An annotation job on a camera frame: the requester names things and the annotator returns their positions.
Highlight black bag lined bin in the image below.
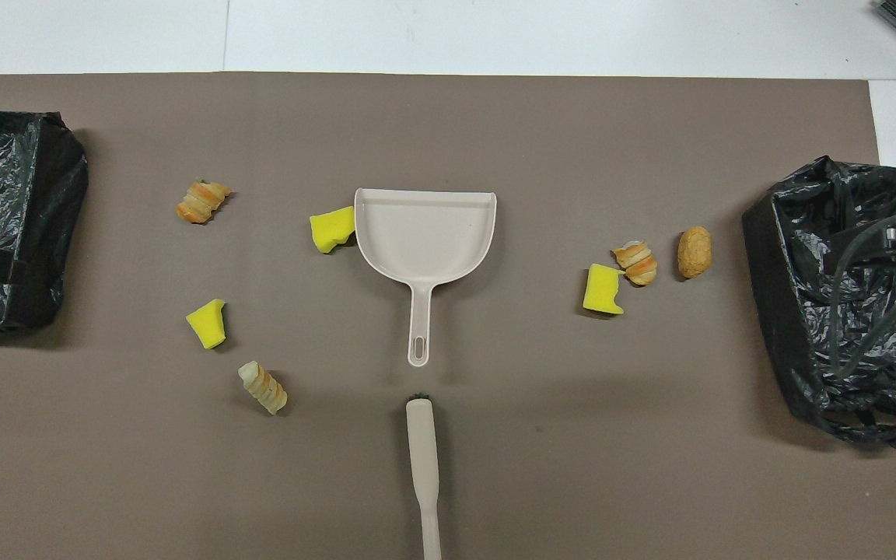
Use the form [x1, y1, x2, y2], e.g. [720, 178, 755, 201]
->
[741, 156, 896, 450]
[0, 109, 89, 335]

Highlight orange striped bread roll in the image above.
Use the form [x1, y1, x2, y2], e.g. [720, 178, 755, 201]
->
[176, 180, 232, 225]
[612, 240, 659, 287]

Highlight brown oval bun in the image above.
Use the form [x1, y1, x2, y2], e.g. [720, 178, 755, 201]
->
[677, 226, 713, 279]

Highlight yellow sponge piece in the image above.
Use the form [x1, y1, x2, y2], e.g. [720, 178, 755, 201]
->
[310, 205, 357, 254]
[186, 299, 227, 350]
[583, 264, 626, 316]

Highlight beige plastic dustpan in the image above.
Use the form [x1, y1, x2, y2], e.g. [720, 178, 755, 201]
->
[354, 187, 498, 368]

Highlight beige hand brush black bristles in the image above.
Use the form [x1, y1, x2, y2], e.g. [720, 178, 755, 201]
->
[405, 393, 444, 560]

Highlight pale striped bread roll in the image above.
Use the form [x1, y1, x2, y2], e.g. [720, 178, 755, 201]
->
[237, 361, 289, 415]

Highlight brown paper table mat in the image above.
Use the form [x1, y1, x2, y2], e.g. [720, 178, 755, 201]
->
[0, 72, 896, 560]

